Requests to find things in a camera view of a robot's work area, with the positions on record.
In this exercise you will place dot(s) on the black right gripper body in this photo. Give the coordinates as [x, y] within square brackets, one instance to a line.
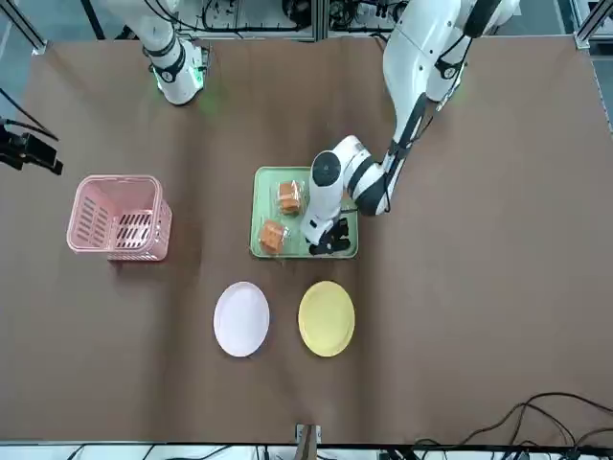
[38, 151]

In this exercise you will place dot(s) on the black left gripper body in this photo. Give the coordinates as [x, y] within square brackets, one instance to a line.
[342, 235]

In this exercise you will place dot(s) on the clear-wrapped bread pack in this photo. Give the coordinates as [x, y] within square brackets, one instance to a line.
[289, 197]
[271, 238]

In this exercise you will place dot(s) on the green rectangular tray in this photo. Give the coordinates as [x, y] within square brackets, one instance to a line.
[263, 211]

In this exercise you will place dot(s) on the small pink plastic basket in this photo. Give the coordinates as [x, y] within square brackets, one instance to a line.
[96, 230]

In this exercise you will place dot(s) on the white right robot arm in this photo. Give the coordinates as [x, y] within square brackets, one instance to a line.
[167, 57]

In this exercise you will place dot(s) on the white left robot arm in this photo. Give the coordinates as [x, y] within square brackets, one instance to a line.
[421, 48]

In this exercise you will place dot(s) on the yellow round plate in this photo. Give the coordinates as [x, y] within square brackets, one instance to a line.
[326, 318]

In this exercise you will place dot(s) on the white round plate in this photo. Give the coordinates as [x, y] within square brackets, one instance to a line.
[242, 318]

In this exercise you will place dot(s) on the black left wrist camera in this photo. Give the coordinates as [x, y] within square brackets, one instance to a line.
[322, 244]

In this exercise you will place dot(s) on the aluminium frame strut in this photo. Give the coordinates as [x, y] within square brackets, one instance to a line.
[29, 33]
[586, 29]

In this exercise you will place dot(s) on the aluminium centre post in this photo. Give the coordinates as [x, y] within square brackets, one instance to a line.
[309, 441]

